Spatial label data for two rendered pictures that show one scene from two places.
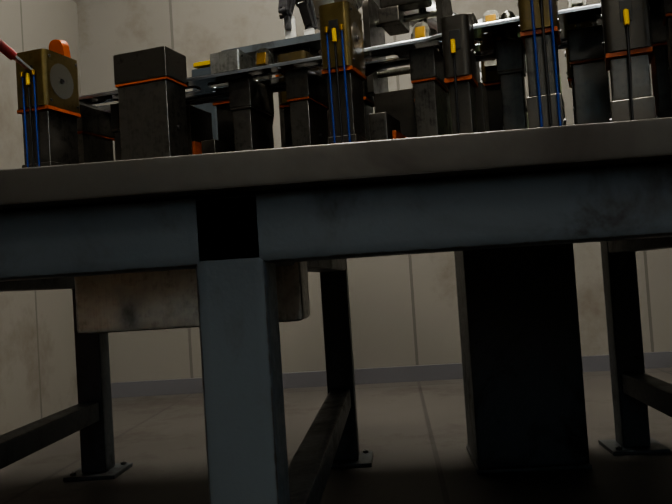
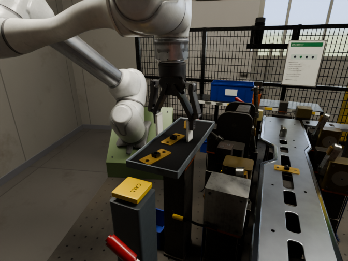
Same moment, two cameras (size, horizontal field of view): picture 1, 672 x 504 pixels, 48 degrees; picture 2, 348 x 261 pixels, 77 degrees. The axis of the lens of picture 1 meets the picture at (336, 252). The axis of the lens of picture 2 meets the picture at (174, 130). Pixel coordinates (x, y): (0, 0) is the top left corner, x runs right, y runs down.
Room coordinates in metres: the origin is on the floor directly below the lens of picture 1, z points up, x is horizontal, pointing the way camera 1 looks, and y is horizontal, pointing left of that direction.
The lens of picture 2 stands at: (1.93, 0.67, 1.43)
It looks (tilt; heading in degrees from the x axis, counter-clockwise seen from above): 22 degrees down; 273
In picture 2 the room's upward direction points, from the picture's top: straight up
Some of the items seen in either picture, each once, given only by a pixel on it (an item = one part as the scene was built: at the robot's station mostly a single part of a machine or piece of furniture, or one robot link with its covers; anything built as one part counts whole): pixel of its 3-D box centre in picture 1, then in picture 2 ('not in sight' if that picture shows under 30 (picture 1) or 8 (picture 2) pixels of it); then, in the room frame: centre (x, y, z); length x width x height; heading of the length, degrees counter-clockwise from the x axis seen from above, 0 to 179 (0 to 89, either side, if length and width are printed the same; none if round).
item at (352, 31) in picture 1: (343, 103); (333, 201); (1.36, -0.03, 0.87); 0.12 x 0.07 x 0.35; 161
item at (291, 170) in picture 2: not in sight; (286, 168); (1.56, -0.04, 1.01); 0.08 x 0.04 x 0.01; 160
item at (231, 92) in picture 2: not in sight; (231, 90); (1.59, -1.00, 1.10); 0.30 x 0.17 x 0.13; 165
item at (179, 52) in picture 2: not in sight; (171, 50); (1.97, 0.06, 1.41); 0.09 x 0.09 x 0.06
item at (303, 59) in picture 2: not in sight; (302, 63); (1.12, -0.97, 1.30); 0.23 x 0.02 x 0.31; 161
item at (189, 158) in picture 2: (296, 49); (179, 139); (1.95, 0.07, 1.16); 0.37 x 0.14 x 0.02; 71
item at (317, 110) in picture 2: not in sight; (250, 103); (1.45, -0.95, 1.02); 0.90 x 0.22 x 0.03; 161
